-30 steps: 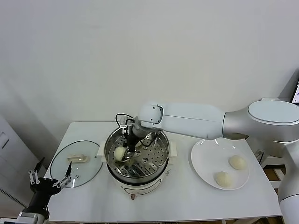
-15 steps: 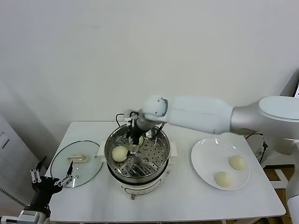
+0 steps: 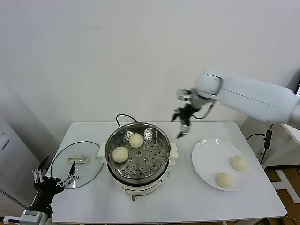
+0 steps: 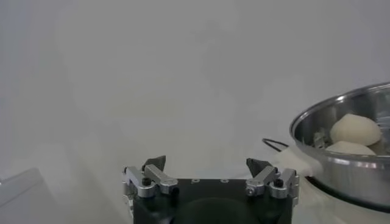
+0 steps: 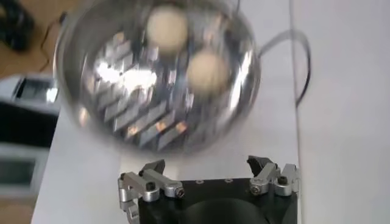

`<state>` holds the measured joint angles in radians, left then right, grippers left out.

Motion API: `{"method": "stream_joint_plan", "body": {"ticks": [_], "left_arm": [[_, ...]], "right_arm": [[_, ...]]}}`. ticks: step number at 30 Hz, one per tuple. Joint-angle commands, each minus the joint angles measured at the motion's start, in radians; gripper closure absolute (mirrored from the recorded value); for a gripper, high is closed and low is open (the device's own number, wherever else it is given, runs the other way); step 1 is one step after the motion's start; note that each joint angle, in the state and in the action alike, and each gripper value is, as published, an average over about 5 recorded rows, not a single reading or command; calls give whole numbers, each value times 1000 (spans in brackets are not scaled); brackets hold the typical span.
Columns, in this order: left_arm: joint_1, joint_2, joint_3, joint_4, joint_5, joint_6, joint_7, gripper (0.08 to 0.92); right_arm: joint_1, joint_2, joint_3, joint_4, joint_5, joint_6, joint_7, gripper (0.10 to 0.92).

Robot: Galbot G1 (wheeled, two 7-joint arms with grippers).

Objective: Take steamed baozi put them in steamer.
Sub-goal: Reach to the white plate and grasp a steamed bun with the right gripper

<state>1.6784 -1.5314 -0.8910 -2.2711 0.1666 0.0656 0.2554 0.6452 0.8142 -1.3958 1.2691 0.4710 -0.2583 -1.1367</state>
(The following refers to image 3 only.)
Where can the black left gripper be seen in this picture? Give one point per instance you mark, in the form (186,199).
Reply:
(47,185)

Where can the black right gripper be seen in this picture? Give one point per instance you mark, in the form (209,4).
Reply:
(187,112)

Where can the round glass pot lid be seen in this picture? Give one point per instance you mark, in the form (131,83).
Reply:
(89,168)

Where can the white steamed baozi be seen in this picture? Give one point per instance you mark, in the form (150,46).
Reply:
(225,180)
(239,162)
(136,140)
(120,154)

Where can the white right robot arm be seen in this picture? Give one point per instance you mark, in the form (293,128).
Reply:
(246,93)

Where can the perforated steel steamer basket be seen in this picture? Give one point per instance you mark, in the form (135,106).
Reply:
(161,140)

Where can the large white plate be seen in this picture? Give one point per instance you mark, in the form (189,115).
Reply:
(211,159)

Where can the white electric cooker base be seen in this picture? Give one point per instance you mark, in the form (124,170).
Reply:
(140,189)

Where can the black laptop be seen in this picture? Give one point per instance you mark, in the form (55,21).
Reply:
(295,82)

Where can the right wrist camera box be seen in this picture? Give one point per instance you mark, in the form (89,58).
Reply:
(184,95)

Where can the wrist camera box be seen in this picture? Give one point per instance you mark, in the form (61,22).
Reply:
(184,95)
(31,215)

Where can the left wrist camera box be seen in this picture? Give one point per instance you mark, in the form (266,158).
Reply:
(31,215)

